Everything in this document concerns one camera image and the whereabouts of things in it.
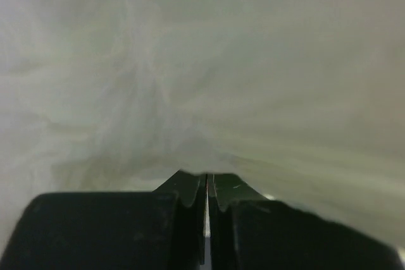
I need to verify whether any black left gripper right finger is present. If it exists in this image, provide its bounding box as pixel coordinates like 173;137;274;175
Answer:
208;174;404;270

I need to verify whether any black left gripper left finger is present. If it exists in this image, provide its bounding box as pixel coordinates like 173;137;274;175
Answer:
1;171;207;270

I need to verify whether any light green plastic bag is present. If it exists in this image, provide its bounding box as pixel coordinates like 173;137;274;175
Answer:
1;0;404;248

